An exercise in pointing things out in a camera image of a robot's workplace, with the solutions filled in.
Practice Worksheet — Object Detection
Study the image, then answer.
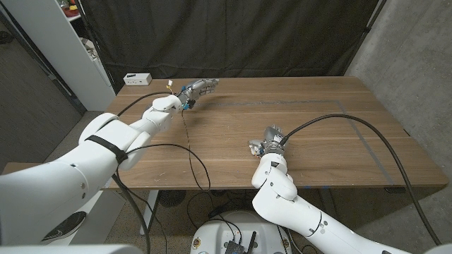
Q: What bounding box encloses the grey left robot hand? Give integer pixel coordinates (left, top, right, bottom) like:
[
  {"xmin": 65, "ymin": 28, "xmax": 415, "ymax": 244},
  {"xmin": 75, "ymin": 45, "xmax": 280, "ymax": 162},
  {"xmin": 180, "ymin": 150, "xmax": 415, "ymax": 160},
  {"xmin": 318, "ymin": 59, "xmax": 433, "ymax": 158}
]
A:
[{"xmin": 176, "ymin": 78, "xmax": 220, "ymax": 110}]

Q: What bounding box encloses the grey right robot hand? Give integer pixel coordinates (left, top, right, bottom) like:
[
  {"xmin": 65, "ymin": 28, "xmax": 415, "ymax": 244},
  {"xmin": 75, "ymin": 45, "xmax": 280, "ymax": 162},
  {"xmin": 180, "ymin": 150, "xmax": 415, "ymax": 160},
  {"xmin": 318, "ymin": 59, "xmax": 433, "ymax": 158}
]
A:
[{"xmin": 249, "ymin": 125, "xmax": 287, "ymax": 158}]

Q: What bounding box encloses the white airpods case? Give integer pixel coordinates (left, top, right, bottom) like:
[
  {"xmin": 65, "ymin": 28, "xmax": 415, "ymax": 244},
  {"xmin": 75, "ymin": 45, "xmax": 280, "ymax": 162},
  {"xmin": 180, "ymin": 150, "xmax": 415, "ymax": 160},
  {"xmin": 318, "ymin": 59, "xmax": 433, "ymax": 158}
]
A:
[{"xmin": 249, "ymin": 140, "xmax": 263, "ymax": 157}]

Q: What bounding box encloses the black curtain backdrop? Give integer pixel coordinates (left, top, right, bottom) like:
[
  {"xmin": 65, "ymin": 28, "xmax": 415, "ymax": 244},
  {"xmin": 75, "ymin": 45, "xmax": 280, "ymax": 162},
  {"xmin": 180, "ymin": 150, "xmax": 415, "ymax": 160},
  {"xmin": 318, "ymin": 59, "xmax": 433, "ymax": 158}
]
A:
[{"xmin": 76, "ymin": 0, "xmax": 388, "ymax": 95}]

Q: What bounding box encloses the white power strip box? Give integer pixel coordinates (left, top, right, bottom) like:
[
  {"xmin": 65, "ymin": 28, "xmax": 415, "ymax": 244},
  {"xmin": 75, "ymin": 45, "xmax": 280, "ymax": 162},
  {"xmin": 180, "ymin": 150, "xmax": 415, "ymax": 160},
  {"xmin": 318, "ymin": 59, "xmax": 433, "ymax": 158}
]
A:
[{"xmin": 123, "ymin": 73, "xmax": 153, "ymax": 87}]

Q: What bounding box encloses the grey table leg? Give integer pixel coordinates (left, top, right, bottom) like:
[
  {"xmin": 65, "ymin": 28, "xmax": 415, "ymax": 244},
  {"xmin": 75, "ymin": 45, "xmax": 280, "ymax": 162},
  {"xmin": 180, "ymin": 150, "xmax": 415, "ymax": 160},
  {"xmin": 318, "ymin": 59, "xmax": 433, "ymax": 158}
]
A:
[
  {"xmin": 317, "ymin": 188, "xmax": 343, "ymax": 226},
  {"xmin": 139, "ymin": 190, "xmax": 160, "ymax": 236}
]

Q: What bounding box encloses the white robot torso base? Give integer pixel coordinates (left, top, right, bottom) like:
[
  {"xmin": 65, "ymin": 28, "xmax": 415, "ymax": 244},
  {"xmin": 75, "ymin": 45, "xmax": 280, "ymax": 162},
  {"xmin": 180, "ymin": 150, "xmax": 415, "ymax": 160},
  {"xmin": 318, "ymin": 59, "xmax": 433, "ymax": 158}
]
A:
[{"xmin": 189, "ymin": 210, "xmax": 293, "ymax": 254}]

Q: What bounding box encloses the black antenna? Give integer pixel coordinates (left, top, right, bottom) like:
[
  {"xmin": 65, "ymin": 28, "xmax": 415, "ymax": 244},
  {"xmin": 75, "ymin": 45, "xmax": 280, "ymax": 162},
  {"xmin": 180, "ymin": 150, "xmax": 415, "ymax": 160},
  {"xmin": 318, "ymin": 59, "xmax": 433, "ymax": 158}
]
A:
[{"xmin": 246, "ymin": 231, "xmax": 258, "ymax": 254}]

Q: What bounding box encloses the round black floor fan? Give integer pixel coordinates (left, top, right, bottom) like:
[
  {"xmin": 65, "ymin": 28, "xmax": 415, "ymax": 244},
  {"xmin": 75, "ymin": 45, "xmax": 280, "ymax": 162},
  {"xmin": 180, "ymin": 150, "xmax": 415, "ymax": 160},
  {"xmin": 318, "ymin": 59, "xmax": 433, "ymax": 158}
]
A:
[{"xmin": 157, "ymin": 190, "xmax": 187, "ymax": 208}]

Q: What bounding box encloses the white shelf cabinet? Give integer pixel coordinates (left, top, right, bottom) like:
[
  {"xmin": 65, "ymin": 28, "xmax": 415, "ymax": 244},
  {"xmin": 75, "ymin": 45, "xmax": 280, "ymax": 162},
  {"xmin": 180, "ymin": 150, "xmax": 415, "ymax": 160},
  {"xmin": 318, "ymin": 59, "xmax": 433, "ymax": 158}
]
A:
[{"xmin": 0, "ymin": 0, "xmax": 117, "ymax": 112}]

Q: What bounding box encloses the white robot head cover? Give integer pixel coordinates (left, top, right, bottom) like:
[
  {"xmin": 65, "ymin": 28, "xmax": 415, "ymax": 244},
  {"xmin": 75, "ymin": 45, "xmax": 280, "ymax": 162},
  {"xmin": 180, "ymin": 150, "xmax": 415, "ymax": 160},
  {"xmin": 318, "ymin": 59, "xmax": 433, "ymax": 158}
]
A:
[{"xmin": 0, "ymin": 243, "xmax": 144, "ymax": 254}]

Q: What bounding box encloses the thin black left wrist cable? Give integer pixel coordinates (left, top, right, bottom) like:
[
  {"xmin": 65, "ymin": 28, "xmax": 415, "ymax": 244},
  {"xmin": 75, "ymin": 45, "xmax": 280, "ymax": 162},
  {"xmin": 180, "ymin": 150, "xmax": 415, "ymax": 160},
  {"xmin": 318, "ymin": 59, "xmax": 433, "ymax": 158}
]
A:
[{"xmin": 179, "ymin": 109, "xmax": 213, "ymax": 193}]

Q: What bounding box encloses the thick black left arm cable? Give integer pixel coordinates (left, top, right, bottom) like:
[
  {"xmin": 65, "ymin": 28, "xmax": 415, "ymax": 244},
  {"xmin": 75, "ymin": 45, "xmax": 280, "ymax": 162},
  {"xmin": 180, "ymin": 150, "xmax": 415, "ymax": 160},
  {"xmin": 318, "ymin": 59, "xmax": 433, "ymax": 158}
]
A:
[{"xmin": 111, "ymin": 90, "xmax": 176, "ymax": 254}]

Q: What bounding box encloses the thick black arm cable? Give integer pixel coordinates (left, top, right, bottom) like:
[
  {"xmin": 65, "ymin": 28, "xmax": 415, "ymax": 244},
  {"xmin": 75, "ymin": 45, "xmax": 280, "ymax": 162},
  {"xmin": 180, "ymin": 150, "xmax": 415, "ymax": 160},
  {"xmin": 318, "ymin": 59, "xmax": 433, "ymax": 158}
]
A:
[
  {"xmin": 111, "ymin": 90, "xmax": 176, "ymax": 254},
  {"xmin": 280, "ymin": 113, "xmax": 442, "ymax": 246}
]

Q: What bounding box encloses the thin black shoulder cable loop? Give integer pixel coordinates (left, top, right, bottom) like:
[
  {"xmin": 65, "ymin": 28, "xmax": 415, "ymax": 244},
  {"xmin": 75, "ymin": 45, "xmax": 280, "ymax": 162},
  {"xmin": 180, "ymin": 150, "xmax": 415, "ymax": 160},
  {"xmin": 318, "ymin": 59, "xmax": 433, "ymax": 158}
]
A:
[{"xmin": 125, "ymin": 143, "xmax": 213, "ymax": 193}]

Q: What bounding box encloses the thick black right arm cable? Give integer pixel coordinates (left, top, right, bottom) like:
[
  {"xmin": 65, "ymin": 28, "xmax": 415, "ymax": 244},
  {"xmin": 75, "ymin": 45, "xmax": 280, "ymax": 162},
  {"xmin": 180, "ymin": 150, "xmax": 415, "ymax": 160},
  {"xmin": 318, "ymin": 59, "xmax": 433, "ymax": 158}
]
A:
[{"xmin": 280, "ymin": 113, "xmax": 442, "ymax": 246}]

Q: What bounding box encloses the black floor cable bundle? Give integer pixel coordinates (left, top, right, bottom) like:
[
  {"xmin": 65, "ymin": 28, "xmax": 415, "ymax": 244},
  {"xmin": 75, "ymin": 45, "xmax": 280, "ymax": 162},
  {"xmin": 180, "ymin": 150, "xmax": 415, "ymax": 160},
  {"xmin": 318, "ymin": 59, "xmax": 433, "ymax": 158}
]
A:
[{"xmin": 186, "ymin": 190, "xmax": 262, "ymax": 230}]

